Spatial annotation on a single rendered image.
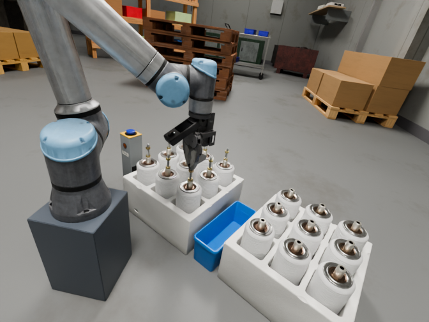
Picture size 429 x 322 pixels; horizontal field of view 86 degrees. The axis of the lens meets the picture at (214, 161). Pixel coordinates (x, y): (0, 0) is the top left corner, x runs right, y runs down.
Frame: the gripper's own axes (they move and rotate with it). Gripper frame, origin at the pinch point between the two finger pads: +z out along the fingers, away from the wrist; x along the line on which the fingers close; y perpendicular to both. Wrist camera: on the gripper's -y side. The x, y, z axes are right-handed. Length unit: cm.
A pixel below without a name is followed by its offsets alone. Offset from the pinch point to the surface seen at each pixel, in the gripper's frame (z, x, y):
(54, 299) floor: 34, 1, -47
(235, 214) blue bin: 29.9, -6.8, 24.1
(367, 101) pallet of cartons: 7, 29, 293
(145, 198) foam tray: 19.6, 13.9, -10.1
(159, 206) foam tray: 18.5, 5.7, -8.3
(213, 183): 10.1, -2.2, 11.2
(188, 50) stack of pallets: -18, 199, 139
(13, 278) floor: 34, 16, -55
